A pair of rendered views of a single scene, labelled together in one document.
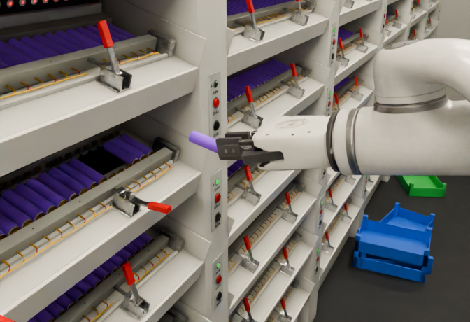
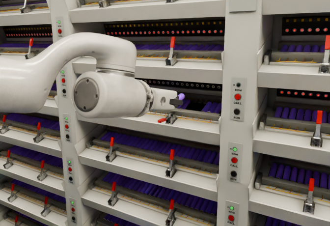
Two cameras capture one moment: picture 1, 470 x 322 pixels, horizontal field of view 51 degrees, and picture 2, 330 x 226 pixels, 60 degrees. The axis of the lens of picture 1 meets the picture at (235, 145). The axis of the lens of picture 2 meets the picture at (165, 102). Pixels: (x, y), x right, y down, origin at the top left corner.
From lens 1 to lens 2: 1.01 m
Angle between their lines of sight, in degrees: 87
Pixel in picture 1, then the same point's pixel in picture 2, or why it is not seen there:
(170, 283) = (192, 181)
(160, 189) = (192, 125)
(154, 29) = not seen: hidden behind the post
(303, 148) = not seen: hidden behind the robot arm
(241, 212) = (285, 204)
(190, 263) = (211, 186)
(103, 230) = (154, 120)
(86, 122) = (147, 71)
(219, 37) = (248, 56)
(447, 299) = not seen: outside the picture
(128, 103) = (169, 71)
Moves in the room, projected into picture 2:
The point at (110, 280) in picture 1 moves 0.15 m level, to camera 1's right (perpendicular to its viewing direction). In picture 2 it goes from (177, 157) to (178, 177)
